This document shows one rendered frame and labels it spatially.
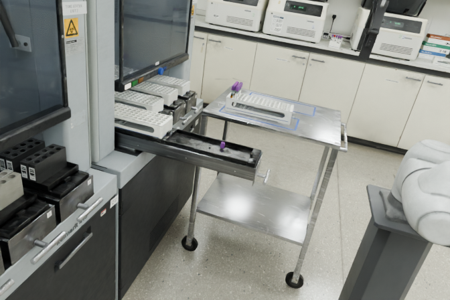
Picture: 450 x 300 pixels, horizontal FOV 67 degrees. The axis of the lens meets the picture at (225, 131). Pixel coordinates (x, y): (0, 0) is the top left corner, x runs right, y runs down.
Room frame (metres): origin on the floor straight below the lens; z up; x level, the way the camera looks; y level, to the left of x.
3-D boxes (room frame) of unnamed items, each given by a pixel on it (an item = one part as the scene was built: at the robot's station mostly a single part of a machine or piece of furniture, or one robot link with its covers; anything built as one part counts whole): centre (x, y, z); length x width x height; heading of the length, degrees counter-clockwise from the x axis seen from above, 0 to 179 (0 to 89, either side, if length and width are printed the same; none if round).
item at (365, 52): (1.02, -0.37, 1.24); 0.03 x 0.01 x 0.07; 76
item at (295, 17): (3.61, -0.54, 1.24); 0.62 x 0.56 x 0.69; 168
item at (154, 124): (1.14, 0.35, 0.83); 0.30 x 0.10 x 0.06; 78
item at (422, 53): (3.47, -1.89, 0.94); 0.23 x 0.13 x 0.07; 82
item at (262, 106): (1.44, -0.14, 0.85); 0.30 x 0.10 x 0.06; 78
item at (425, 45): (3.46, -1.91, 1.01); 0.23 x 0.12 x 0.08; 77
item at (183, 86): (1.61, 0.36, 0.83); 0.30 x 0.10 x 0.06; 78
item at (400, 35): (3.42, -1.37, 1.25); 0.62 x 0.56 x 0.69; 167
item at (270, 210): (1.52, -0.23, 0.41); 0.67 x 0.46 x 0.82; 76
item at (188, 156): (1.10, 0.18, 0.78); 0.73 x 0.14 x 0.09; 78
